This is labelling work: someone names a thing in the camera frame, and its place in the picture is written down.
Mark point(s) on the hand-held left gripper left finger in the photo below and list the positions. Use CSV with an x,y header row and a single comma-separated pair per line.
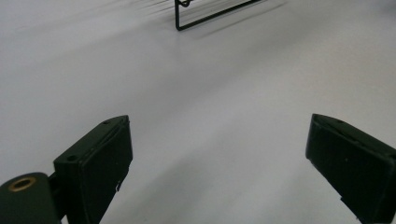
x,y
98,161

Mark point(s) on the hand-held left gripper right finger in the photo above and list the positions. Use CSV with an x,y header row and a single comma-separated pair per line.
x,y
351,161

